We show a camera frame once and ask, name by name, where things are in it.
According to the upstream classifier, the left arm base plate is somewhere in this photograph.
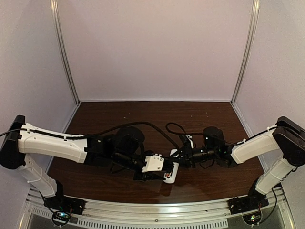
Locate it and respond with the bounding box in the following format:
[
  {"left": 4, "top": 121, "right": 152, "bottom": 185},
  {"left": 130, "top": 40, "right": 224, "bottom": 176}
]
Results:
[{"left": 43, "top": 196, "right": 86, "bottom": 215}]

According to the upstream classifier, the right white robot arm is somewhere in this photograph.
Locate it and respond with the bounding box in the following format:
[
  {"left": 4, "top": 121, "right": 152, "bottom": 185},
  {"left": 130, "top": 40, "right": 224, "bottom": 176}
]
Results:
[{"left": 171, "top": 116, "right": 305, "bottom": 203}]

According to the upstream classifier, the left black cable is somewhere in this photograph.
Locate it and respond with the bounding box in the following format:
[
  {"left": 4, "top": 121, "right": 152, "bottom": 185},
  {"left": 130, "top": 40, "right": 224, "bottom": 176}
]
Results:
[{"left": 0, "top": 121, "right": 178, "bottom": 158}]

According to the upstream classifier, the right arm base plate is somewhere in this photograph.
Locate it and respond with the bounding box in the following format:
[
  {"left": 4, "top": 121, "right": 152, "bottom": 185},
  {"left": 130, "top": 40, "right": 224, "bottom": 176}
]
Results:
[{"left": 227, "top": 195, "right": 269, "bottom": 215}]

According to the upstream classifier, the white remote control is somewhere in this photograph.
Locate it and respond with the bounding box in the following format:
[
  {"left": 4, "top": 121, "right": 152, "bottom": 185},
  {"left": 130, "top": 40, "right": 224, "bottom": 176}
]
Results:
[{"left": 163, "top": 163, "right": 179, "bottom": 184}]

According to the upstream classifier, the left aluminium frame post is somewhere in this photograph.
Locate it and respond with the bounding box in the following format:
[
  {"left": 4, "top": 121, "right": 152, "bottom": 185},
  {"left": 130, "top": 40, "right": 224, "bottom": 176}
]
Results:
[{"left": 50, "top": 0, "right": 80, "bottom": 105}]

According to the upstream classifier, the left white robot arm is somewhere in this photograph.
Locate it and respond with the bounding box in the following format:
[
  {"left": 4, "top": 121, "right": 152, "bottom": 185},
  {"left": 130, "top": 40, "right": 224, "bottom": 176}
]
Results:
[{"left": 0, "top": 115, "right": 173, "bottom": 208}]

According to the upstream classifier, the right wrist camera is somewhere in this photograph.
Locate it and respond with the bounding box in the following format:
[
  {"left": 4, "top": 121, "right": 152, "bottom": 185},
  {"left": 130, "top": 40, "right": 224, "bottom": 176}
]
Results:
[{"left": 180, "top": 135, "right": 194, "bottom": 149}]

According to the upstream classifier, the aluminium frame post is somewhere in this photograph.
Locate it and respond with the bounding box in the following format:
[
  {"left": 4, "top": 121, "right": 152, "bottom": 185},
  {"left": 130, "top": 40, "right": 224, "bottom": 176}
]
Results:
[
  {"left": 50, "top": 0, "right": 80, "bottom": 105},
  {"left": 231, "top": 0, "right": 260, "bottom": 104}
]

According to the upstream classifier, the right aluminium frame post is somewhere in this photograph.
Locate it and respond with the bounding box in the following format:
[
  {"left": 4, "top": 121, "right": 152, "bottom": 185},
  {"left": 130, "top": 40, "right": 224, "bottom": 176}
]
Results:
[{"left": 231, "top": 0, "right": 260, "bottom": 104}]

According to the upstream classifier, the aluminium front rail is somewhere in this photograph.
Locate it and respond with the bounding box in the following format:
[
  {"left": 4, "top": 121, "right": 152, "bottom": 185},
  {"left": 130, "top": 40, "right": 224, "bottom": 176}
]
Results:
[{"left": 23, "top": 188, "right": 291, "bottom": 229}]

